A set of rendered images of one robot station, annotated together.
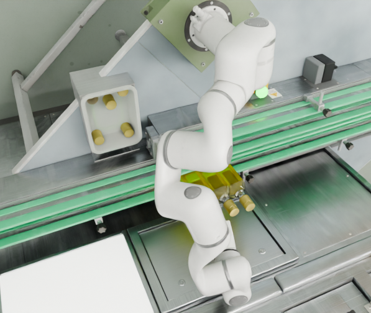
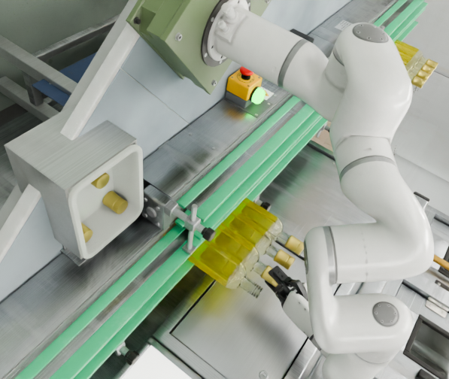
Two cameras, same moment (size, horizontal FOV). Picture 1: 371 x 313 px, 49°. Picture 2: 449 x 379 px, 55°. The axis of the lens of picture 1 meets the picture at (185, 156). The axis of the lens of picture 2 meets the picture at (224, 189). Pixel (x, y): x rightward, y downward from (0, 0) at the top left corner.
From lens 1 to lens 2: 66 cm
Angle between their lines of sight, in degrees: 30
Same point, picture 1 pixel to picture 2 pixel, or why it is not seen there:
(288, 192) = (292, 204)
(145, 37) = (131, 59)
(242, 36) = (385, 66)
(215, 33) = (270, 45)
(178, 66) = (166, 89)
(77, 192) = (83, 328)
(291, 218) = not seen: hidden behind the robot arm
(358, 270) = not seen: hidden behind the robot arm
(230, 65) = (391, 116)
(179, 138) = (352, 246)
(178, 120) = (179, 165)
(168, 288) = not seen: outside the picture
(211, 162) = (418, 271)
